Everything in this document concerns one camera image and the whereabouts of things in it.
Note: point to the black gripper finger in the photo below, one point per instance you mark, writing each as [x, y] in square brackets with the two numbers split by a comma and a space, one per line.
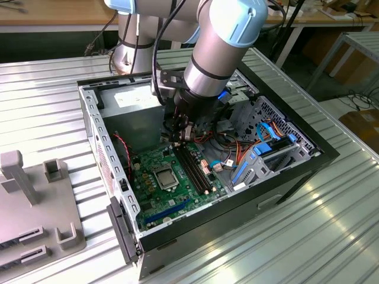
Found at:
[186, 133]

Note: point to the silver CPU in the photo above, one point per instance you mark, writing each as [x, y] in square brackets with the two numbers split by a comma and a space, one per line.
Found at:
[166, 179]

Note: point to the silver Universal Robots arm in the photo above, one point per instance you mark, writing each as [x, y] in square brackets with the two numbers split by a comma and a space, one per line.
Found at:
[222, 44]

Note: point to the blue plastic drive latch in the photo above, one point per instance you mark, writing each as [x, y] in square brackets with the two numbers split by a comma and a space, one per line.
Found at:
[225, 97]

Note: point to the black RAM slot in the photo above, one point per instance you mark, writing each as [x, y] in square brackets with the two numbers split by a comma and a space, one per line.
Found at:
[196, 171]
[199, 171]
[192, 171]
[187, 171]

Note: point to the grey metal drive cage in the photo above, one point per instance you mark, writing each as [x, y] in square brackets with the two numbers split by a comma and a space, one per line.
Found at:
[240, 99]

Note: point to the grey power supply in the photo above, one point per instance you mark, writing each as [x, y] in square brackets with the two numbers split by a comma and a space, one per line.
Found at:
[133, 124]

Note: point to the green motherboard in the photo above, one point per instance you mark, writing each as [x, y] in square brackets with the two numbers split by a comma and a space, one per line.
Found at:
[171, 197]

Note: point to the grey metal disk bay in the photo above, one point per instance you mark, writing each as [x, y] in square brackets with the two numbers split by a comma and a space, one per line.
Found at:
[254, 174]

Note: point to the blue expansion slot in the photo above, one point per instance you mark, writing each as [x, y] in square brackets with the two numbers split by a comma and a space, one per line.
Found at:
[168, 211]

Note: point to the hard disk in blue carrier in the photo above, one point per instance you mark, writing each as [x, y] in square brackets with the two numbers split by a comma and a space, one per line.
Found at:
[279, 146]

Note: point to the black PC case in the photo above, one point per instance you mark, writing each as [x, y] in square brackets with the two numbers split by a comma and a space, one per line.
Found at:
[213, 236]

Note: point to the black plastic case bezel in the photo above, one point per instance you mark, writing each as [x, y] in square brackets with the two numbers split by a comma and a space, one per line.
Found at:
[120, 227]

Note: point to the white box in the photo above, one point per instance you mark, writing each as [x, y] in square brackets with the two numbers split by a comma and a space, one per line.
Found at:
[293, 13]

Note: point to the wooden desk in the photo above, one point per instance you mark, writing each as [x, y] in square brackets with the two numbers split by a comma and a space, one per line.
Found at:
[309, 18]

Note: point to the brown cardboard box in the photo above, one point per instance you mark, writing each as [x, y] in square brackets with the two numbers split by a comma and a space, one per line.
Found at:
[353, 69]
[362, 127]

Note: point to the grey parts rack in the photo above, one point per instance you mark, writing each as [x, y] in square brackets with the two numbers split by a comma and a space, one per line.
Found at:
[35, 219]

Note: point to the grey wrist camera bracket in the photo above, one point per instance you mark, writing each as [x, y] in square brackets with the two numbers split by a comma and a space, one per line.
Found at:
[171, 79]

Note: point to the brown square base plate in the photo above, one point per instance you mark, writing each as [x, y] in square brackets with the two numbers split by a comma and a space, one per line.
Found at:
[143, 72]

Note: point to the blue plastic rail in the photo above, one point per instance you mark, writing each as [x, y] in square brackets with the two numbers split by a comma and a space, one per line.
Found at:
[240, 174]

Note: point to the metal frame table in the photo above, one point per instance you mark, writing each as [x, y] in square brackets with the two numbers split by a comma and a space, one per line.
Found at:
[362, 40]

